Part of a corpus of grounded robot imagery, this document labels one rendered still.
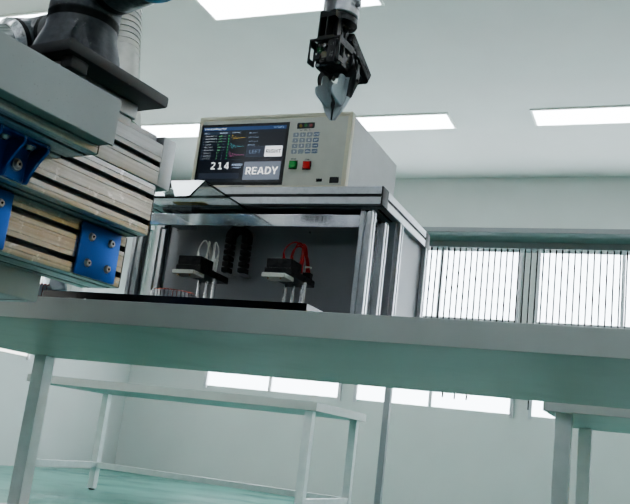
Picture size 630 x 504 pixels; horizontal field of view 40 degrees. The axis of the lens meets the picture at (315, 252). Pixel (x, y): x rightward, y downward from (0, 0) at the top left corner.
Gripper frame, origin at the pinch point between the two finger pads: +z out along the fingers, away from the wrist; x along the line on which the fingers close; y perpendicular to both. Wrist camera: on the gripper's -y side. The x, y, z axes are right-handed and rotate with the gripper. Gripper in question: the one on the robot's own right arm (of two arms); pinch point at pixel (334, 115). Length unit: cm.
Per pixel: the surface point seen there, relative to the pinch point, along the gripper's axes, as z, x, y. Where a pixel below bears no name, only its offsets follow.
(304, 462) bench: 75, -171, -296
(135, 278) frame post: 29, -67, -23
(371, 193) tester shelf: 5.6, -7.1, -32.7
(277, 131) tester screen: -12.0, -35.5, -31.6
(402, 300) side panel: 26, -9, -60
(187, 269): 27, -48, -19
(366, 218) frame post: 12.0, -7.3, -31.9
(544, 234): -75, -59, -357
